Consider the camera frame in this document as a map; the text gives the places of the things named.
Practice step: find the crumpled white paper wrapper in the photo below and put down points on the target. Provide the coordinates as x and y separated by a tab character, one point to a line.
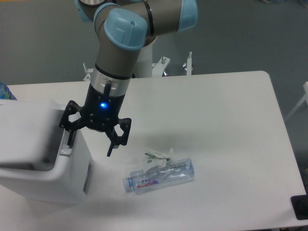
156	158

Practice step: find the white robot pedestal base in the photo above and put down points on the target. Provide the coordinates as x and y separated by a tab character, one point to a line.
145	67

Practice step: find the blue water bottle pack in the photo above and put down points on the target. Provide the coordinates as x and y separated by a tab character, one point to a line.
5	92

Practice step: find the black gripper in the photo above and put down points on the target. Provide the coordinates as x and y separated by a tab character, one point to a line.
102	113

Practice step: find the white frame at right edge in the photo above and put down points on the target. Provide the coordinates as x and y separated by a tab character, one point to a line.
303	101

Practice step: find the crushed clear plastic bottle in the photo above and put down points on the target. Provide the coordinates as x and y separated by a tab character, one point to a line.
173	173

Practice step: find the black clamp at table edge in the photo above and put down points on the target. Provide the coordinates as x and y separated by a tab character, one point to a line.
300	206

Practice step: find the white push-lid trash can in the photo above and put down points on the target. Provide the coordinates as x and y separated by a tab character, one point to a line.
35	159

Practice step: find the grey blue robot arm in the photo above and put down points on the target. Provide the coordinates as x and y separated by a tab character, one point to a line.
122	30

